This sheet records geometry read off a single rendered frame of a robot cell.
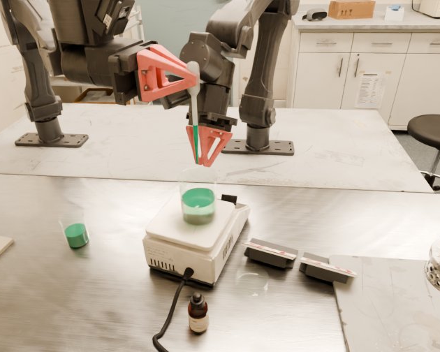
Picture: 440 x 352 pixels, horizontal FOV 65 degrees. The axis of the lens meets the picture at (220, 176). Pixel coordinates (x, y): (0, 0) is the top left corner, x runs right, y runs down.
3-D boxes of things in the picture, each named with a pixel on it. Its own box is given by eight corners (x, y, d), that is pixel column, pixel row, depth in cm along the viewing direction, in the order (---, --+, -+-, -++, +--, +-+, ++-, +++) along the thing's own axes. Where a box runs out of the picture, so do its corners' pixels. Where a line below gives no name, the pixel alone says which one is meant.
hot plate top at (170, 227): (177, 193, 66) (177, 189, 65) (237, 207, 62) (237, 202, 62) (142, 234, 57) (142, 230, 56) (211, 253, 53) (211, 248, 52)
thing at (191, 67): (190, 93, 48) (188, 60, 46) (199, 95, 48) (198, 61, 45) (188, 95, 48) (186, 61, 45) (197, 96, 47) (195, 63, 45)
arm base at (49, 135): (72, 122, 94) (84, 112, 100) (3, 120, 96) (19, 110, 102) (79, 148, 99) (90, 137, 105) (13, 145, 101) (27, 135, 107)
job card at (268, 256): (251, 238, 67) (252, 222, 64) (298, 251, 64) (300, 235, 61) (240, 260, 62) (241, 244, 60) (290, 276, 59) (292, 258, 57)
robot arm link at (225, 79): (219, 89, 63) (226, 49, 62) (192, 86, 65) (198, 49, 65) (234, 97, 69) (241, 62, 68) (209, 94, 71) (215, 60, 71)
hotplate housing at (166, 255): (193, 202, 76) (191, 172, 72) (251, 216, 72) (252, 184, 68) (138, 278, 59) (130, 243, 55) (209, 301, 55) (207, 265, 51)
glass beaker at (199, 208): (209, 235, 55) (207, 192, 51) (174, 225, 58) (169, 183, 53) (225, 209, 61) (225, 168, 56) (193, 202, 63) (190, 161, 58)
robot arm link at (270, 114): (271, 110, 85) (279, 102, 89) (238, 103, 88) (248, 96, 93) (269, 133, 88) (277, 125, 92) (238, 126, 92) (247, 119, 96)
